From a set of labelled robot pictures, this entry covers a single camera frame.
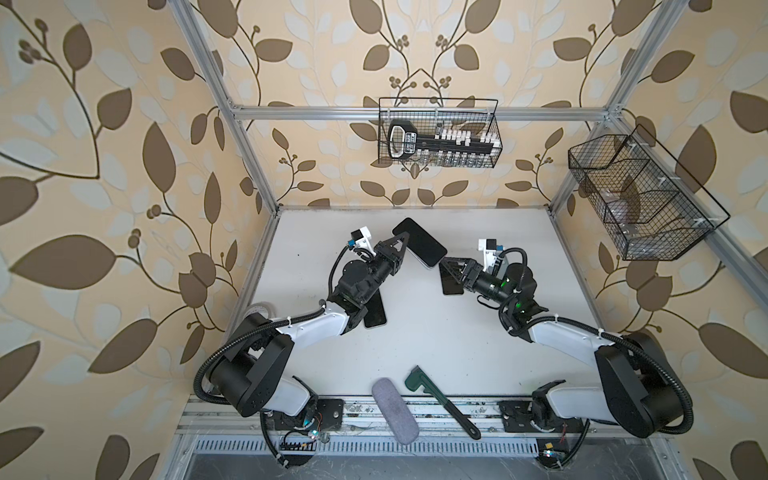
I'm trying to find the grey felt glasses case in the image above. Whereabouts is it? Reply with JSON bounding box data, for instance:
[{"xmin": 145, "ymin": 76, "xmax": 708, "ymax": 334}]
[{"xmin": 372, "ymin": 378, "xmax": 420, "ymax": 445}]

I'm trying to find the right black wire basket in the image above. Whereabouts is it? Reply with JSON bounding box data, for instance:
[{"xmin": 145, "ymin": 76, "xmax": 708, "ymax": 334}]
[{"xmin": 568, "ymin": 125, "xmax": 731, "ymax": 261}]

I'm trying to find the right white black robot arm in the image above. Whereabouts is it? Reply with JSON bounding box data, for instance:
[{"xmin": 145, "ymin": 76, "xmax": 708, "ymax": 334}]
[{"xmin": 440, "ymin": 249, "xmax": 694, "ymax": 438}]

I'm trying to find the back black wire basket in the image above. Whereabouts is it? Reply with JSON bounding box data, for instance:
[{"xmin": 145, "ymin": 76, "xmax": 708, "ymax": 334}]
[{"xmin": 377, "ymin": 95, "xmax": 503, "ymax": 170}]

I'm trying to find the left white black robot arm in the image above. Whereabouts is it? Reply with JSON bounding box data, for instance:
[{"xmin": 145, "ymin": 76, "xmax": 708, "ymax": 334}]
[{"xmin": 193, "ymin": 228, "xmax": 409, "ymax": 427}]

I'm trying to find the black smartphone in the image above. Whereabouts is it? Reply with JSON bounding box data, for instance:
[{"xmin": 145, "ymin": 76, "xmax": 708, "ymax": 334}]
[
  {"xmin": 439, "ymin": 264, "xmax": 464, "ymax": 296},
  {"xmin": 363, "ymin": 291, "xmax": 387, "ymax": 329},
  {"xmin": 392, "ymin": 217, "xmax": 447, "ymax": 268}
]

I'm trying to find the white tape roll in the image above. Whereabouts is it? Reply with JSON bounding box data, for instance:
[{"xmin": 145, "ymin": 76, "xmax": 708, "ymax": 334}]
[{"xmin": 245, "ymin": 302, "xmax": 274, "ymax": 319}]

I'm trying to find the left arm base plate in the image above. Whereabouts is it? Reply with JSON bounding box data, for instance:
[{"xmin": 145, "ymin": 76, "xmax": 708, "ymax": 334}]
[{"xmin": 259, "ymin": 398, "xmax": 345, "ymax": 469}]

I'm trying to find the black wire basket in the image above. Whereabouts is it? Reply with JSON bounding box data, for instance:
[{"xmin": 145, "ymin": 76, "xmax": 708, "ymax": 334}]
[
  {"xmin": 568, "ymin": 125, "xmax": 731, "ymax": 261},
  {"xmin": 377, "ymin": 95, "xmax": 503, "ymax": 170}
]

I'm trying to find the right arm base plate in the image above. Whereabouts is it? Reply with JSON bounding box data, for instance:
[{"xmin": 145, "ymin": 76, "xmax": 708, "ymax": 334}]
[{"xmin": 498, "ymin": 398, "xmax": 590, "ymax": 470}]

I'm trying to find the black socket tool set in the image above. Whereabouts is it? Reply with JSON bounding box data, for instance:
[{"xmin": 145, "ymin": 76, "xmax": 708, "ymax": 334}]
[{"xmin": 384, "ymin": 120, "xmax": 502, "ymax": 162}]

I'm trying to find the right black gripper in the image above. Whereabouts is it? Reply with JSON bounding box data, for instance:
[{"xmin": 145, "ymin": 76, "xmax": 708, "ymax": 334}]
[{"xmin": 442, "ymin": 257, "xmax": 514, "ymax": 312}]

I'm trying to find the green pipe wrench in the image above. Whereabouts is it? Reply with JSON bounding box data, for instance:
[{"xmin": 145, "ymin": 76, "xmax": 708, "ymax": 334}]
[{"xmin": 405, "ymin": 366, "xmax": 482, "ymax": 441}]

